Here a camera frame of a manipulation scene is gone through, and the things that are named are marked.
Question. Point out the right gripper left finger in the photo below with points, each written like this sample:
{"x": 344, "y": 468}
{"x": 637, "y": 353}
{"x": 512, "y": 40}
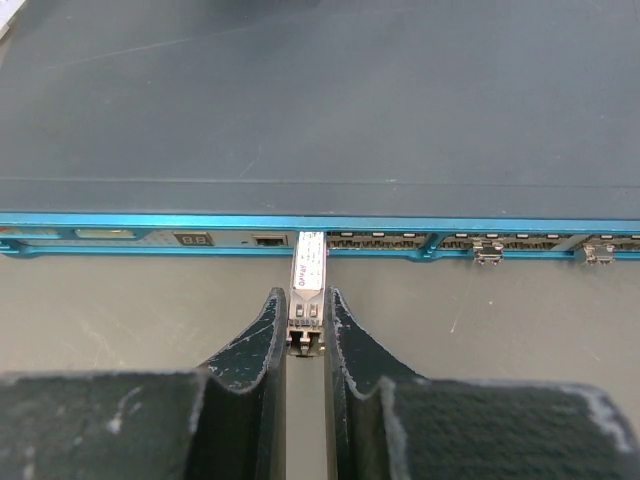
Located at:
{"x": 223, "y": 419}

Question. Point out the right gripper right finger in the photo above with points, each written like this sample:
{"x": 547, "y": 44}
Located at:
{"x": 386, "y": 421}

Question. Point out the silver SFP transceiver plug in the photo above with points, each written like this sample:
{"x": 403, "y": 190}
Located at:
{"x": 305, "y": 324}

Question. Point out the dark blue network switch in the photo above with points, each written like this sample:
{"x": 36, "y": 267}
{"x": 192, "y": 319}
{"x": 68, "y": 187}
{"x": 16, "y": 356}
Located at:
{"x": 402, "y": 129}

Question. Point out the inserted sfp plug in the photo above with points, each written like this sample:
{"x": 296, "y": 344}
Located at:
{"x": 598, "y": 254}
{"x": 487, "y": 252}

